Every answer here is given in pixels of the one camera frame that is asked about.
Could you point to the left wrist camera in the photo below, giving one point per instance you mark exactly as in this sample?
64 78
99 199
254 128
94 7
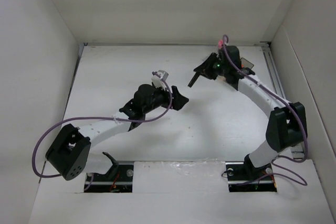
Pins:
158 79

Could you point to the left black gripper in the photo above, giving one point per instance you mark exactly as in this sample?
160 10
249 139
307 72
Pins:
177 100

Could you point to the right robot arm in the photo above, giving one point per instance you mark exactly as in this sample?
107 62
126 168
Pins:
287 126

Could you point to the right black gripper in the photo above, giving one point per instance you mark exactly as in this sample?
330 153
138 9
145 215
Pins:
205 68

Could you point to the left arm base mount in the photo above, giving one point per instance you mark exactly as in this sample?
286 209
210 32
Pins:
118 178

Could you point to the compartmented organizer tray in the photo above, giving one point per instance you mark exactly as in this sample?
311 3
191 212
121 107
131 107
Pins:
246 63

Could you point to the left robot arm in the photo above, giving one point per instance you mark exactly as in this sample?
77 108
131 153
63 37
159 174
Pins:
70 152

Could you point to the pink capped bottle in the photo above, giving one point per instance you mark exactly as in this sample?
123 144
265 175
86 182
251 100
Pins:
220 44

